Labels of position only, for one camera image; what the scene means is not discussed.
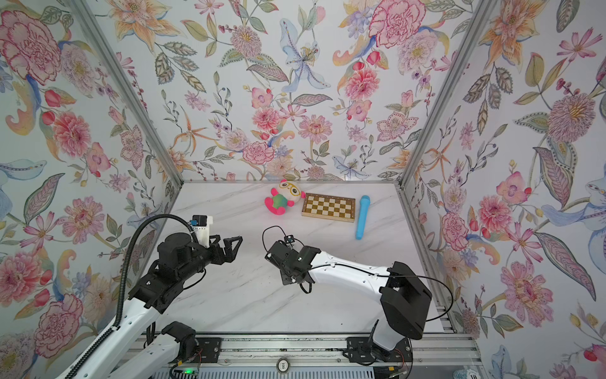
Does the blue cylindrical stick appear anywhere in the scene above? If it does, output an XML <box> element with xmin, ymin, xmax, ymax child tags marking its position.
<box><xmin>355</xmin><ymin>195</ymin><xmax>371</xmax><ymax>240</ymax></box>

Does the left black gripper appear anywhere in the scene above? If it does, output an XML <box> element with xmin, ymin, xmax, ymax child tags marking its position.
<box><xmin>177</xmin><ymin>234</ymin><xmax>245</xmax><ymax>283</ymax></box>

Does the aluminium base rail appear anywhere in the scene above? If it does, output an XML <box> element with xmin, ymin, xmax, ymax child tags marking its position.
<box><xmin>75</xmin><ymin>333</ymin><xmax>484</xmax><ymax>379</ymax></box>

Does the wooden chessboard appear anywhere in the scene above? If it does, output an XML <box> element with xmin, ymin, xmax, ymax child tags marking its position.
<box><xmin>301</xmin><ymin>193</ymin><xmax>356</xmax><ymax>223</ymax></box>

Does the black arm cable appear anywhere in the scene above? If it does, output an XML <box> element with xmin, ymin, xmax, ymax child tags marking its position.
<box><xmin>63</xmin><ymin>214</ymin><xmax>200</xmax><ymax>379</ymax></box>
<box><xmin>261</xmin><ymin>225</ymin><xmax>455</xmax><ymax>379</ymax></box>

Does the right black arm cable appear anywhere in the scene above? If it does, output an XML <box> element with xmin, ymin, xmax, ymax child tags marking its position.
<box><xmin>261</xmin><ymin>225</ymin><xmax>455</xmax><ymax>379</ymax></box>

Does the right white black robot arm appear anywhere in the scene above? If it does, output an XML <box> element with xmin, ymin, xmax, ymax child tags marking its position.
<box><xmin>265</xmin><ymin>238</ymin><xmax>432</xmax><ymax>360</ymax></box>

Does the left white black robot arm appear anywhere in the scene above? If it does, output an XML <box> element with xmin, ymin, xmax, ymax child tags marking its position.
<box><xmin>60</xmin><ymin>214</ymin><xmax>243</xmax><ymax>378</ymax></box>

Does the pink green plush toy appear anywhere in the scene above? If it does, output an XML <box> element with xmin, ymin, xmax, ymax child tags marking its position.
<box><xmin>264</xmin><ymin>179</ymin><xmax>306</xmax><ymax>216</ymax></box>

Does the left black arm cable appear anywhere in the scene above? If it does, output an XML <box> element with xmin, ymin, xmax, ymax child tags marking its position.
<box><xmin>63</xmin><ymin>214</ymin><xmax>200</xmax><ymax>379</ymax></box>

